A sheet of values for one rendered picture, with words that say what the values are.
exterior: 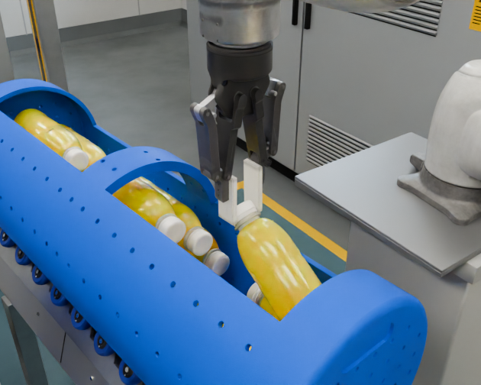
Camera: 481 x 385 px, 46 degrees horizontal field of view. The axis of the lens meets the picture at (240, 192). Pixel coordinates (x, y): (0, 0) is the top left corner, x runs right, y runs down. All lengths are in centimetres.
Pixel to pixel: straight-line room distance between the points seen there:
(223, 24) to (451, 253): 63
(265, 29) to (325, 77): 214
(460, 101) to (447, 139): 8
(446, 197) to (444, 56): 119
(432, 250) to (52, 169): 65
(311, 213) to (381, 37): 98
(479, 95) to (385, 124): 149
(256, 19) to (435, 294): 74
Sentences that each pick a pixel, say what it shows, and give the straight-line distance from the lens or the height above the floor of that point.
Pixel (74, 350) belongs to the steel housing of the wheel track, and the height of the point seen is 89.
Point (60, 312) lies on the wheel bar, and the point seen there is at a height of 93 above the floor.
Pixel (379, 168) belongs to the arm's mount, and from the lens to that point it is 128.
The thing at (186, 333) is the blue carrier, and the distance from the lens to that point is 63.
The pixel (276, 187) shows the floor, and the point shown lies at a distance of 314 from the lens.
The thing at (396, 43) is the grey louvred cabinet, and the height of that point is 95.
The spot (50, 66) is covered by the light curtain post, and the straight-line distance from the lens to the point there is 185.
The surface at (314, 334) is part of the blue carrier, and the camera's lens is 56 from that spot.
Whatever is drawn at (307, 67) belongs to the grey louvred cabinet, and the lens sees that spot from 283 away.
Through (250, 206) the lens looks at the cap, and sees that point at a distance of 74.
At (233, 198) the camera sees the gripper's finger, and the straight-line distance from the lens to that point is 71.
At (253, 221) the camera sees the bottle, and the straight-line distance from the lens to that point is 73.
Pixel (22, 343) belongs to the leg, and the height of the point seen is 49.
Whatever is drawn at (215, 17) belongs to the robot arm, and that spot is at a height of 147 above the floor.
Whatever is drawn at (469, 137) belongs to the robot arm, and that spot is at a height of 118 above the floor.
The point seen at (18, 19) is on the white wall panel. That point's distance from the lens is 565.
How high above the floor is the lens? 163
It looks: 32 degrees down
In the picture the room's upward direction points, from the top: straight up
